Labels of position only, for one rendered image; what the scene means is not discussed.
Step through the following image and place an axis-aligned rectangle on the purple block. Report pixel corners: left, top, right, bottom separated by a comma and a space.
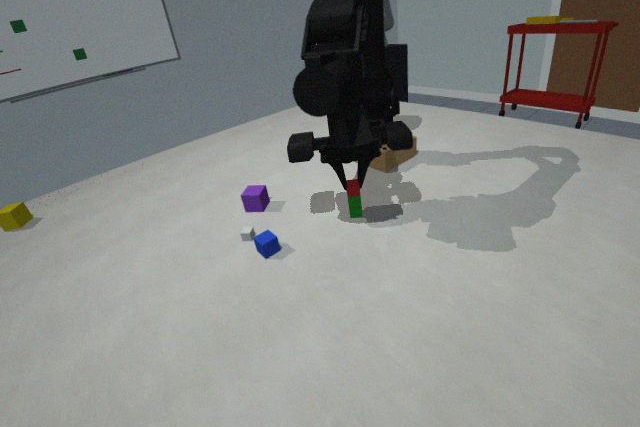
241, 185, 270, 212

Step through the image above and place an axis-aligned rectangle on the red block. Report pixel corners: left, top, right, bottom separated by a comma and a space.
346, 179, 360, 197

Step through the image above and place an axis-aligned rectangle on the blue cube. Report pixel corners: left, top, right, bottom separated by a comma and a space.
254, 230, 280, 259

